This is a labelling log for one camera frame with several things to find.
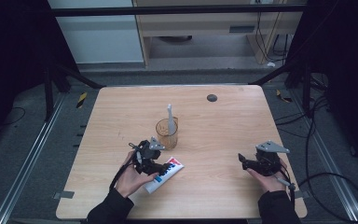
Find white toothpaste tube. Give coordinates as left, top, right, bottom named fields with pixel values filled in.
left=142, top=156, right=186, bottom=195

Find light wooden desk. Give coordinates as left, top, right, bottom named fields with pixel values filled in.
left=132, top=0, right=305, bottom=67

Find person's right hand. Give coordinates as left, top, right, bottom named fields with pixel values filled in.
left=246, top=160, right=289, bottom=194

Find right hand-held gripper cable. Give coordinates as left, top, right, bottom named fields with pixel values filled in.
left=273, top=167, right=296, bottom=208

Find white cabinet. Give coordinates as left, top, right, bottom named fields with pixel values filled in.
left=48, top=0, right=145, bottom=65

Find thin black floor cable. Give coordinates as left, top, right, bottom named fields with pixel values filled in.
left=7, top=105, right=27, bottom=126

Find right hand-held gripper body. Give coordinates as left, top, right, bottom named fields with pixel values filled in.
left=254, top=140, right=291, bottom=177

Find black horizontal frame bar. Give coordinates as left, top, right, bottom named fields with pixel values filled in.
left=50, top=4, right=310, bottom=18

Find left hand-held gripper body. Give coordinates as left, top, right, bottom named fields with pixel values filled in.
left=129, top=136, right=166, bottom=175

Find black metal stand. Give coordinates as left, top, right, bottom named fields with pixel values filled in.
left=42, top=61, right=104, bottom=123
left=249, top=58, right=314, bottom=116

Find amber transparent cup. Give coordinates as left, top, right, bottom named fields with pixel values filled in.
left=155, top=116, right=180, bottom=151

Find black hanging desk cables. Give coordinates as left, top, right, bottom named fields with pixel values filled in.
left=254, top=11, right=291, bottom=63

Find grey tape strip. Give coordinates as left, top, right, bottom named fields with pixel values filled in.
left=52, top=189, right=76, bottom=201
left=295, top=189, right=310, bottom=200

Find yellow black striped tape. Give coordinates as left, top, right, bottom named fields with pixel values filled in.
left=76, top=91, right=89, bottom=109
left=275, top=89, right=294, bottom=104

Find white electric toothbrush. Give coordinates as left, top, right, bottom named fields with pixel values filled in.
left=166, top=104, right=177, bottom=136

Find person's left hand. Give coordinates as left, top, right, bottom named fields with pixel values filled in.
left=115, top=150, right=159, bottom=199

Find aluminium floor rail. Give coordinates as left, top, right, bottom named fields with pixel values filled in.
left=288, top=89, right=358, bottom=224
left=0, top=92, right=67, bottom=224

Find left hand-held gripper cable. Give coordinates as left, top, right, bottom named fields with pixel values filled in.
left=108, top=151, right=138, bottom=191

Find black looped floor cable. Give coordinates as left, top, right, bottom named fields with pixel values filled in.
left=297, top=102, right=358, bottom=224

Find hand-held gripper cable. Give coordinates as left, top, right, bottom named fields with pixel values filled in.
left=108, top=151, right=138, bottom=191
left=273, top=167, right=296, bottom=208

